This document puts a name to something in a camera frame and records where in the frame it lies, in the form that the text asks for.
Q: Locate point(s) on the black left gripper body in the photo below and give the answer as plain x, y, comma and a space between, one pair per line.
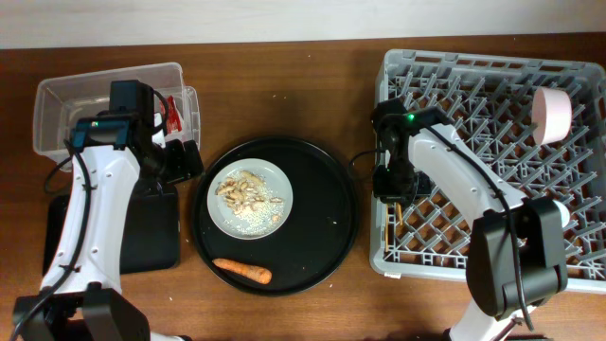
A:
170, 165

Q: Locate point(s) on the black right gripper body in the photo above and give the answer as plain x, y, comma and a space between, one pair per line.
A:
399, 180

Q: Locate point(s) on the red snack wrapper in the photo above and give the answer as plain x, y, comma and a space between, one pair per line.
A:
174, 122

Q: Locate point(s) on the grey plate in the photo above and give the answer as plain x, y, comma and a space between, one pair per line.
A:
277, 180

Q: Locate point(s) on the peanut shells and rice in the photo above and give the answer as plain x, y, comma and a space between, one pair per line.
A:
254, 204

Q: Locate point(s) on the orange carrot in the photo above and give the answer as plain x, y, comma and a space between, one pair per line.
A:
257, 274

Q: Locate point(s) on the blue cup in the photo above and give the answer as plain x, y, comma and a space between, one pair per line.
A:
565, 213

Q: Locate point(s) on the pink bowl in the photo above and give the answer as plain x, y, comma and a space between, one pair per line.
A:
551, 113

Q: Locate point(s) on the wooden chopstick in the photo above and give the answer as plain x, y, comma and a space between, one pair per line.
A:
386, 228
399, 214

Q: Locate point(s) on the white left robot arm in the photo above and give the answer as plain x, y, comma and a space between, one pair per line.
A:
80, 296

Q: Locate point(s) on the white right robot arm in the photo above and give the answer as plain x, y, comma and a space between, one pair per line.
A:
516, 258

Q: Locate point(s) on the grey dishwasher rack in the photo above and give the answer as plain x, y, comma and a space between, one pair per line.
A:
488, 99

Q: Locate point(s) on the clear plastic waste bin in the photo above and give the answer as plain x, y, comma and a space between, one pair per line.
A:
61, 102

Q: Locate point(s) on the black rectangular tray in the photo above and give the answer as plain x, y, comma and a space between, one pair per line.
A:
151, 233

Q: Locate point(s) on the round black serving tray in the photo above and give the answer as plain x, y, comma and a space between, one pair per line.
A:
317, 235

